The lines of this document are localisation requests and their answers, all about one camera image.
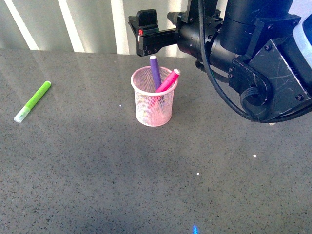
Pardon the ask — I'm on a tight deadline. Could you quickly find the pink mesh pen cup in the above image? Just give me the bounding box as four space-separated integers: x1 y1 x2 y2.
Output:
131 66 178 127

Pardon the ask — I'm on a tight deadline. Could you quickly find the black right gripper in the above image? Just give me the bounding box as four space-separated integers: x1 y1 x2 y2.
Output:
128 0 222 58

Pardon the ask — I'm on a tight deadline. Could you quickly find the white pleated curtain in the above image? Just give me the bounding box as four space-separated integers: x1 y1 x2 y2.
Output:
0 0 188 55

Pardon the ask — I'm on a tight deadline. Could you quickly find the green marker pen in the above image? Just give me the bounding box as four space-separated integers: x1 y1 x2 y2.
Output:
14 81 52 123

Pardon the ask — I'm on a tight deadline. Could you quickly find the purple marker pen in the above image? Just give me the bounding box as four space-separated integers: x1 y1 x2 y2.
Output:
149 55 161 90

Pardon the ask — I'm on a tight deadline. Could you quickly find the pink marker pen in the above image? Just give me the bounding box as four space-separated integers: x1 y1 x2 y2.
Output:
156 68 180 93

